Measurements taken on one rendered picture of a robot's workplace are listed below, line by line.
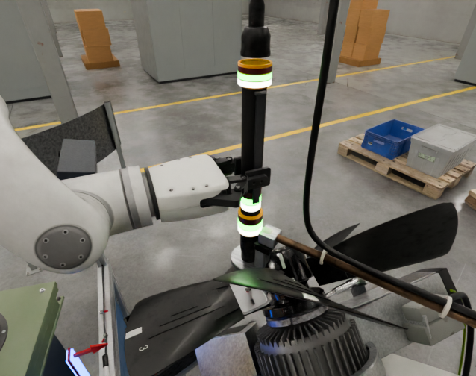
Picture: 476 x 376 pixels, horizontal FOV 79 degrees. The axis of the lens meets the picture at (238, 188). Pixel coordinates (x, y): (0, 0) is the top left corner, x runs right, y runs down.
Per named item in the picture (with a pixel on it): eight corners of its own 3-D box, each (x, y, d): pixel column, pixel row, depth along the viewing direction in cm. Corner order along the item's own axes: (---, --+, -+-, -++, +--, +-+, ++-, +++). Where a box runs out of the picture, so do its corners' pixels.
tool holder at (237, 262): (282, 260, 57) (286, 223, 52) (265, 286, 52) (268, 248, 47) (243, 242, 61) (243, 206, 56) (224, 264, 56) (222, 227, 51)
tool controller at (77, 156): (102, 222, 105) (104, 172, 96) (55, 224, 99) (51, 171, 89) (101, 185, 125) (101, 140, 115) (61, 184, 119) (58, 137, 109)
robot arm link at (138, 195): (130, 204, 45) (150, 199, 46) (137, 242, 39) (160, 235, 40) (118, 156, 40) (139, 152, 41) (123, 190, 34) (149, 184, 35)
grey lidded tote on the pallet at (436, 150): (467, 164, 313) (482, 135, 294) (439, 182, 284) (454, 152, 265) (427, 149, 341) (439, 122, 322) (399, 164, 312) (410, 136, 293)
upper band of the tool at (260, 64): (276, 83, 38) (278, 60, 37) (260, 92, 35) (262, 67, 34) (248, 79, 40) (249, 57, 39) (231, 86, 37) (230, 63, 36)
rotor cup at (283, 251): (339, 293, 63) (318, 236, 66) (294, 318, 55) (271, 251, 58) (295, 296, 75) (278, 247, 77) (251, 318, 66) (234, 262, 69)
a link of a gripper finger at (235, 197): (181, 197, 41) (208, 179, 44) (224, 218, 37) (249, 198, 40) (180, 190, 40) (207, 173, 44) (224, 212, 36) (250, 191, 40)
